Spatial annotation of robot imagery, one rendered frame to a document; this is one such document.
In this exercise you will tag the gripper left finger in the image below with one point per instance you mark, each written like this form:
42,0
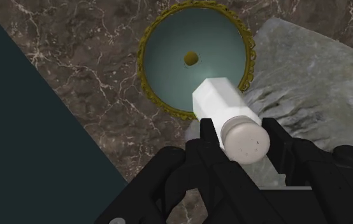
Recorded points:
176,173

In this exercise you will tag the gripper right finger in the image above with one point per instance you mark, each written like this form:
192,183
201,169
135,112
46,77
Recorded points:
316,173

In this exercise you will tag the white salt shaker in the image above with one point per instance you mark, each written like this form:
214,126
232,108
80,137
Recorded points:
226,118

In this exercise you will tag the grey stone slab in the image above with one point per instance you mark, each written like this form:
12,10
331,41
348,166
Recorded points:
313,93

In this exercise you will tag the teal bowl with gold rim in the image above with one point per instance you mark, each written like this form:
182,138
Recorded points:
176,62

